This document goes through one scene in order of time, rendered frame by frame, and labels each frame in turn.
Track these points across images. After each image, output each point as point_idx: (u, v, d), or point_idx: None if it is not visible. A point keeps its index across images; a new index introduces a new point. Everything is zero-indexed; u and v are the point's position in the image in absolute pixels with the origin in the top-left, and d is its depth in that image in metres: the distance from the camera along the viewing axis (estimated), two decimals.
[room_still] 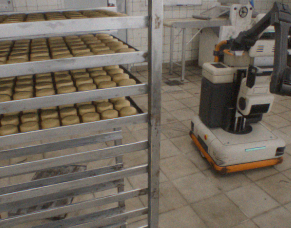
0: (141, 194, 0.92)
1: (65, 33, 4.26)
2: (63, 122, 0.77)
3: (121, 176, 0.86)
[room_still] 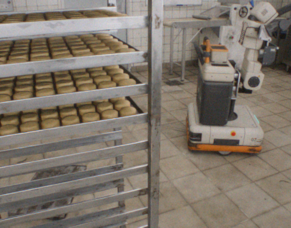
0: (141, 194, 0.92)
1: (65, 33, 4.26)
2: (63, 122, 0.77)
3: (121, 176, 0.86)
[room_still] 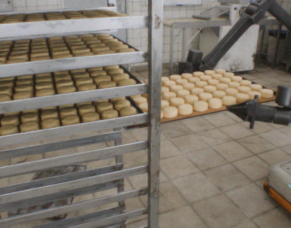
0: (141, 194, 0.92)
1: (65, 33, 4.26)
2: (63, 122, 0.77)
3: (121, 176, 0.86)
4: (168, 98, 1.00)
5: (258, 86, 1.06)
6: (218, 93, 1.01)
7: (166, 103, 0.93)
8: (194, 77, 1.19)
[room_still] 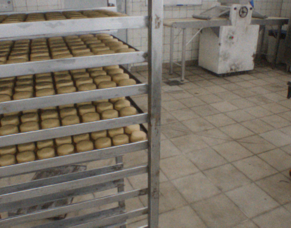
0: (141, 194, 0.92)
1: (65, 33, 4.26)
2: (63, 122, 0.77)
3: (121, 176, 0.86)
4: None
5: (134, 127, 0.93)
6: (79, 135, 0.88)
7: (9, 149, 0.80)
8: None
